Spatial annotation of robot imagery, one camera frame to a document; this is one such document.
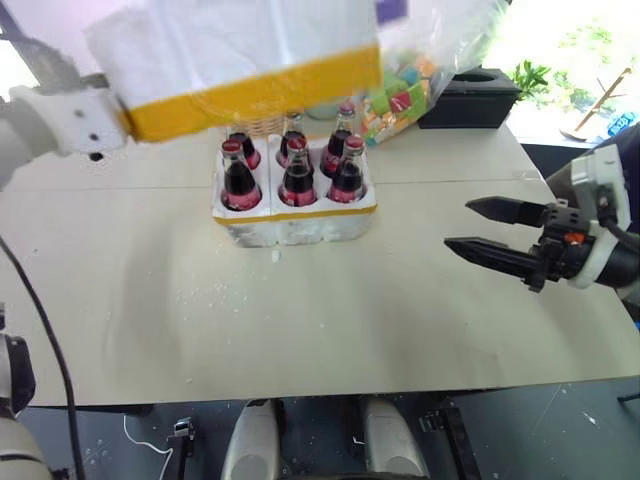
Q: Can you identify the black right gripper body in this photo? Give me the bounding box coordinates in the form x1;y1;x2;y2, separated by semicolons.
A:
524;199;600;294

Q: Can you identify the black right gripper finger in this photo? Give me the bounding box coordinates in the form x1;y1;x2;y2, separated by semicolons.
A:
464;196;550;228
443;236;544;285

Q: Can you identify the black box with round hole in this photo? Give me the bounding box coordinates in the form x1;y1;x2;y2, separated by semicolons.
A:
417;68;523;131

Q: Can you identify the glass cola bottle red cap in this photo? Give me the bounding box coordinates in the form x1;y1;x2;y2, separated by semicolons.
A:
228;130;263;172
277;135;319;207
319;101;358;179
219;139;264;212
274;110;308;169
327;137;366;204

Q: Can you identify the white foam crate yellow tape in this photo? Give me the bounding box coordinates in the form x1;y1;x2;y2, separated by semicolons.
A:
210;132;378;250

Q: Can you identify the green potted plant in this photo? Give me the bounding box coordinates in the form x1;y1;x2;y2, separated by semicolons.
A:
507;59;552;102

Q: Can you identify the small blue object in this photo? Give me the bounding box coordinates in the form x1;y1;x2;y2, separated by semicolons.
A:
606;111;637;137

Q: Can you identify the wooden stick stand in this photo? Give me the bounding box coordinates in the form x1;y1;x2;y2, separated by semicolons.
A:
558;66;634;142

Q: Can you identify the clear bag of colourful boxes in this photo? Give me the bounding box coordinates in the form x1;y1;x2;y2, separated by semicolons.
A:
349;0;501;147

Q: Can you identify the white rounded robot leg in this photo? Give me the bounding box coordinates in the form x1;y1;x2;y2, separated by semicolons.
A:
219;399;282;480
359;397;432;480

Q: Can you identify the woven wicker basket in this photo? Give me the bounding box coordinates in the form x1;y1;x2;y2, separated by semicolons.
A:
227;112;307;142

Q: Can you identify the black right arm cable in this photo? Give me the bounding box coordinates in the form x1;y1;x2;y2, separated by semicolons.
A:
597;184;640;247

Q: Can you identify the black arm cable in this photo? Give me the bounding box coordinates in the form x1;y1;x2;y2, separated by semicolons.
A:
0;234;87;480
597;184;640;247

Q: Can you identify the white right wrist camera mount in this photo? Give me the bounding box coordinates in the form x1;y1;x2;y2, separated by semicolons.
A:
568;144;632;291

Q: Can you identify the black table clamp bracket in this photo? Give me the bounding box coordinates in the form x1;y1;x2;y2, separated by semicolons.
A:
418;406;482;480
167;415;197;480

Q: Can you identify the thin white floor cable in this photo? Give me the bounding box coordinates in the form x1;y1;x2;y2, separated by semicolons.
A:
123;413;174;480

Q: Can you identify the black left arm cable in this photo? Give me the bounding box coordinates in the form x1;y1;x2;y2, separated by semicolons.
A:
0;234;87;480

